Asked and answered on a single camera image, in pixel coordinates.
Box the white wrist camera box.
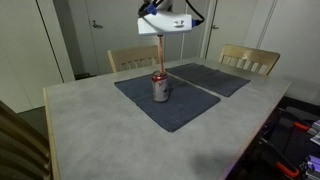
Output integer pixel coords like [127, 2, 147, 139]
[137, 12, 195, 37]

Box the red plastic straw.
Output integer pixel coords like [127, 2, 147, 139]
[157, 34, 166, 75]

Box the dark blue cloth placemat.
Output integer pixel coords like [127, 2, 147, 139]
[113, 72, 222, 133]
[165, 63, 252, 98]

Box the white room door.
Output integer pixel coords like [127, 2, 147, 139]
[84, 0, 141, 76]
[206, 0, 259, 61]

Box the red and silver soda can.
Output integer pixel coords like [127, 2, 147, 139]
[151, 70, 170, 103]

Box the light wooden slat-back chair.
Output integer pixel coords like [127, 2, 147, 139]
[107, 44, 160, 74]
[0, 99, 54, 180]
[218, 44, 281, 76]

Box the black and orange bar clamp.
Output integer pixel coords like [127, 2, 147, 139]
[278, 116, 312, 133]
[259, 138, 301, 179]

